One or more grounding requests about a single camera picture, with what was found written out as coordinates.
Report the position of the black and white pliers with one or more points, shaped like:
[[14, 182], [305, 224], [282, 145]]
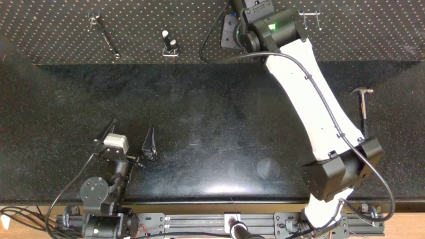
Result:
[[167, 40]]

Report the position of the wrench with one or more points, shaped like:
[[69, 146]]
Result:
[[106, 36]]

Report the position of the hammer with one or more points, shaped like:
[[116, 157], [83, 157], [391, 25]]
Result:
[[363, 109]]

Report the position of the metal hook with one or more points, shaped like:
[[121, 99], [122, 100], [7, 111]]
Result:
[[96, 14], [317, 20], [164, 53]]

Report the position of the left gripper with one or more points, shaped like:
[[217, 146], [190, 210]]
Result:
[[109, 154]]

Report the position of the black pegboard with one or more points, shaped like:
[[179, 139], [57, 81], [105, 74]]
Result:
[[199, 20]]

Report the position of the roll of blue tape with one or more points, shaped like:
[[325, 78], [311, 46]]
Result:
[[233, 15]]

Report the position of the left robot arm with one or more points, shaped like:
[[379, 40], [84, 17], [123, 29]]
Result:
[[96, 192]]

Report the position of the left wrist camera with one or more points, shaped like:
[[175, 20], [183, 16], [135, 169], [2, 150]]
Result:
[[116, 143]]

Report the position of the mounting rail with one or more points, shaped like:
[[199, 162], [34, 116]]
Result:
[[199, 222]]

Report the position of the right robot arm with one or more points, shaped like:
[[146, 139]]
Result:
[[299, 86]]

